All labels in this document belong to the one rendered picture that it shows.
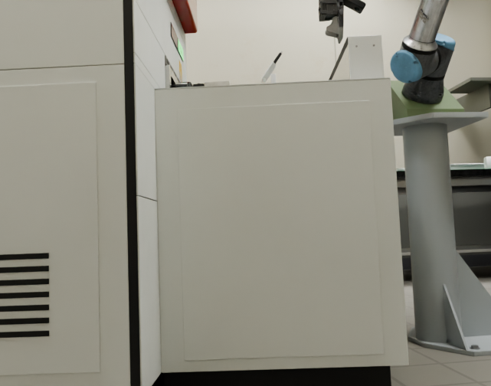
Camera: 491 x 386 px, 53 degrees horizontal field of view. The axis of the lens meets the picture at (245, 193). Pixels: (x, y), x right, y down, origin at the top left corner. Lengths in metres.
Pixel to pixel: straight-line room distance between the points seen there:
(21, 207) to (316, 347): 0.78
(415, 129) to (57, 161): 1.28
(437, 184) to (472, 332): 0.56
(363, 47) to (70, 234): 0.91
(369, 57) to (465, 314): 1.05
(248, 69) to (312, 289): 3.92
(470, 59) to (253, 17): 2.32
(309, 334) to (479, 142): 4.57
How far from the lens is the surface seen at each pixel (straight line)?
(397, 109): 1.98
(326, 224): 1.29
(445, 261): 1.92
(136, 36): 1.23
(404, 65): 1.81
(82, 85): 1.20
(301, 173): 1.30
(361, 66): 1.45
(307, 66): 5.17
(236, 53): 5.08
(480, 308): 2.08
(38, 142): 1.21
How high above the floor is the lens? 0.43
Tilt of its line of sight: 5 degrees up
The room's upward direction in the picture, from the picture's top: 2 degrees counter-clockwise
